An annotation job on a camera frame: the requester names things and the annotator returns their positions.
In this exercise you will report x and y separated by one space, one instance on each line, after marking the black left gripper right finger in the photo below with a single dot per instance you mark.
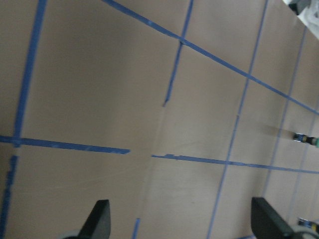
266 223

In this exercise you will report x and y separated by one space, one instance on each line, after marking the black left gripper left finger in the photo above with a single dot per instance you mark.
96 226

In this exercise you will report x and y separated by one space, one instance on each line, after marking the yellow push button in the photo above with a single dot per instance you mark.
309 224

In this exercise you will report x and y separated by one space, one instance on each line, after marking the green push button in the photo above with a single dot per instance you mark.
314 141

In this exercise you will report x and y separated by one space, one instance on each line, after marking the clear plastic bag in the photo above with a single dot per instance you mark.
309 15

